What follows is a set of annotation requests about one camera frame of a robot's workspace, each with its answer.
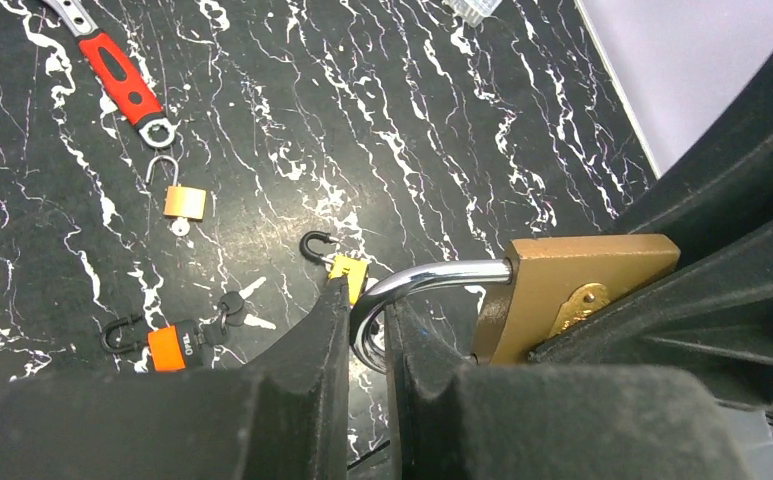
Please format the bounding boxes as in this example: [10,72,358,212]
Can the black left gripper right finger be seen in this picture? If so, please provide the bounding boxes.
[384,301,751,479]

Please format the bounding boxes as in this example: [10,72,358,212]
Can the large brass padlock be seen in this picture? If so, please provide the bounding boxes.
[350,234,680,373]

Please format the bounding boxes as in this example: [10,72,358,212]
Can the orange black padlock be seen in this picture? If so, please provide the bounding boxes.
[100,315,205,372]

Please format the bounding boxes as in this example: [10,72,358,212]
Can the black head keys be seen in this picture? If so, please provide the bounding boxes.
[202,283,278,346]

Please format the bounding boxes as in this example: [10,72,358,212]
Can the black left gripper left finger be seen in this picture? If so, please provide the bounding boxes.
[0,277,350,479]

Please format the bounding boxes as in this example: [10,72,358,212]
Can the clear plastic screw box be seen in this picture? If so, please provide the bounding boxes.
[443,0,501,27]

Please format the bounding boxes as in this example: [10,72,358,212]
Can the small brass padlock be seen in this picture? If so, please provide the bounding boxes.
[144,154,207,237]

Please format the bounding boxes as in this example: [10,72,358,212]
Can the red handled adjustable wrench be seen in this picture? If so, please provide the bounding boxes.
[44,0,176,150]

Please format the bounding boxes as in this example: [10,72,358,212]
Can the yellow padlock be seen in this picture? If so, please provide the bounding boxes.
[299,230,369,306]

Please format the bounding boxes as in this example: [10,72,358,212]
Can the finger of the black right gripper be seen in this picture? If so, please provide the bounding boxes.
[611,52,773,265]
[528,220,773,408]

